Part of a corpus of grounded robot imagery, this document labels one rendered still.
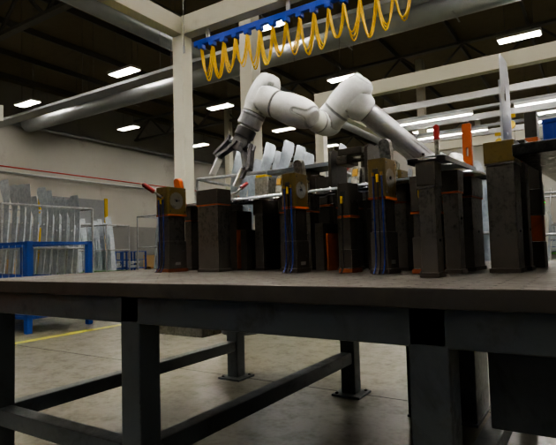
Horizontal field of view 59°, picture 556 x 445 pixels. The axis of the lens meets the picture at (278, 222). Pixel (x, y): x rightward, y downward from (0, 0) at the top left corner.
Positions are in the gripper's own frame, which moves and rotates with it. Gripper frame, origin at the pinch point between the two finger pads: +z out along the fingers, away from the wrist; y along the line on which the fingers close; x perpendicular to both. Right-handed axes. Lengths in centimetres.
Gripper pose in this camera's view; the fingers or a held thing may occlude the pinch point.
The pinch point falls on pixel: (224, 177)
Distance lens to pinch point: 185.2
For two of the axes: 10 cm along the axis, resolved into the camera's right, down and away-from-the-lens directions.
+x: -5.7, -2.1, -8.0
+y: -7.1, -3.7, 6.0
